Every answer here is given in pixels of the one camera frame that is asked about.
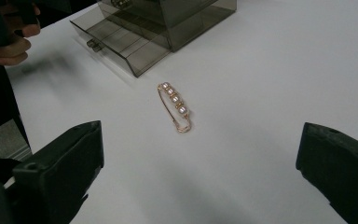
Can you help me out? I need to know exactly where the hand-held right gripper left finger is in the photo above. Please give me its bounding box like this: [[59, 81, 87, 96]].
[[12, 120, 105, 224]]

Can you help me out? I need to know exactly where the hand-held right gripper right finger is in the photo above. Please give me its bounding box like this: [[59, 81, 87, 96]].
[[296, 121, 358, 224]]

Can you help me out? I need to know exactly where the gold pearl brooch pin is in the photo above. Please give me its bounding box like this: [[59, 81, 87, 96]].
[[157, 81, 193, 134]]

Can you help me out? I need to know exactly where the smoky transparent acrylic drawer box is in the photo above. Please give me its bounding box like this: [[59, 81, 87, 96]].
[[96, 0, 238, 52]]

